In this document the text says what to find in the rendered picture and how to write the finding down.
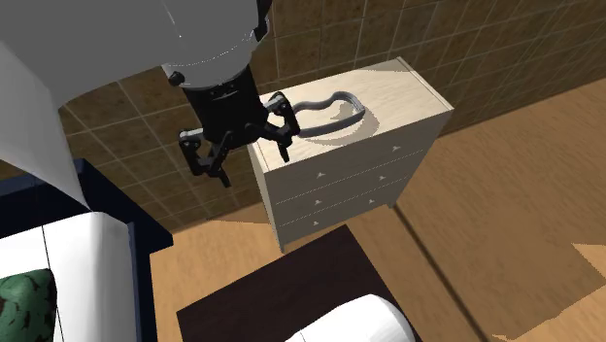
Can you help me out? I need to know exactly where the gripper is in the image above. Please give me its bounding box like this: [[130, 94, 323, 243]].
[[178, 65, 302, 188]]

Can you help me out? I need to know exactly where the grey wavy-rimmed tray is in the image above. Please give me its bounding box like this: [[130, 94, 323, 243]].
[[284, 89, 368, 141]]

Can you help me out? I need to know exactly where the light wood chest of drawers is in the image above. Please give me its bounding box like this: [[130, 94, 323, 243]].
[[247, 56, 455, 255]]

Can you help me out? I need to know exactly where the dark blue bed white mattress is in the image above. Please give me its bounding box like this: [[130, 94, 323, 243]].
[[0, 158, 175, 342]]

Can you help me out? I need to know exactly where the green patterned pillow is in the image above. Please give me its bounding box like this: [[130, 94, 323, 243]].
[[0, 268, 59, 342]]

